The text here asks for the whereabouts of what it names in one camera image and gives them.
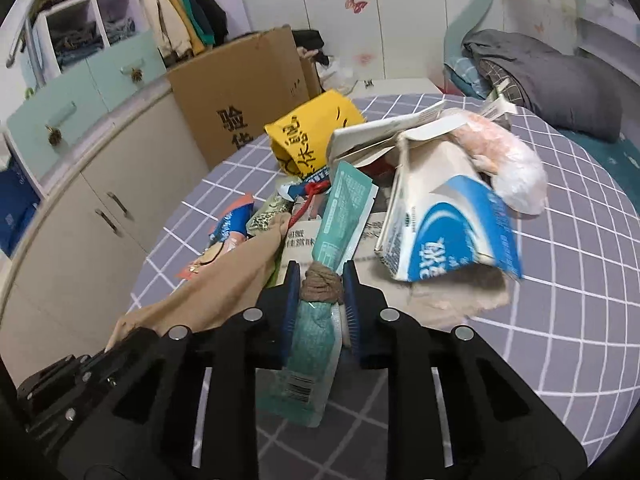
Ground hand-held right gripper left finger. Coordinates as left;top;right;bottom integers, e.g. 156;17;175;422
57;261;302;480

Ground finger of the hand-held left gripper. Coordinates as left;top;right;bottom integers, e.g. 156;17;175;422
102;327;166;386

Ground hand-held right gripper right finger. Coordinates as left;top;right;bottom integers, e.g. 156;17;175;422
342;259;589;480

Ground beige nylon stocking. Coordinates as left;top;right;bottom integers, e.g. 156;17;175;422
106;212;347;347

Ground beige paper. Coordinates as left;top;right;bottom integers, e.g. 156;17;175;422
407;267;512;322

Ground teal plastic packet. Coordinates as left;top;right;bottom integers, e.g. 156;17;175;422
255;160;379;429

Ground green patterned snack wrapper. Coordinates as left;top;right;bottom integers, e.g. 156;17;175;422
246;194;292;235

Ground orange snack wrapper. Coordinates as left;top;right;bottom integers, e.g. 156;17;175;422
174;244;223;281

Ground red blue snack wrapper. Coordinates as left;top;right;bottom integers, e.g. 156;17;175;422
206;192;256;247

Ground blue white wrapper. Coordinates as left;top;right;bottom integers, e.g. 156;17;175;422
279;166;332;202

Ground white blue tissue pack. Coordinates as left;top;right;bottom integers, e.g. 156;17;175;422
375;132;524;283

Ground white floor cabinet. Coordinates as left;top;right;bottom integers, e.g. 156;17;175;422
0;79;212;361

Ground white open paper box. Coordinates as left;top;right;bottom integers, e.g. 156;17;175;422
330;101;453;173

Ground blue box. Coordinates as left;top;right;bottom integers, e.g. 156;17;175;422
0;159;42;257

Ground pink white plastic bag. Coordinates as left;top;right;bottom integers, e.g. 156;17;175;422
450;111;549;217

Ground large brown cardboard box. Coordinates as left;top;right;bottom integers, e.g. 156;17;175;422
166;25;312;169

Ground round table with checked cloth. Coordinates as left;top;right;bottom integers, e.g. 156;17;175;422
127;92;640;480

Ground small brown cardboard box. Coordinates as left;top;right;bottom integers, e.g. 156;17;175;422
298;54;324;101

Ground teal drawer unit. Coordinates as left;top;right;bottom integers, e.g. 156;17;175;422
6;29;169;162

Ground dark clothes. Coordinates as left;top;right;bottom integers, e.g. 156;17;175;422
291;29;331;67

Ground grey quilt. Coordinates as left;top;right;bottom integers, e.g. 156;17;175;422
461;29;624;144

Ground folded clothes on shelves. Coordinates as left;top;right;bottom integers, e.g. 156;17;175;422
37;0;137;63

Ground hanging clothes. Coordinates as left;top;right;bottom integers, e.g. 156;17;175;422
131;0;230;62

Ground white shelf unit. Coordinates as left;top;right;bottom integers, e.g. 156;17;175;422
20;0;138;78

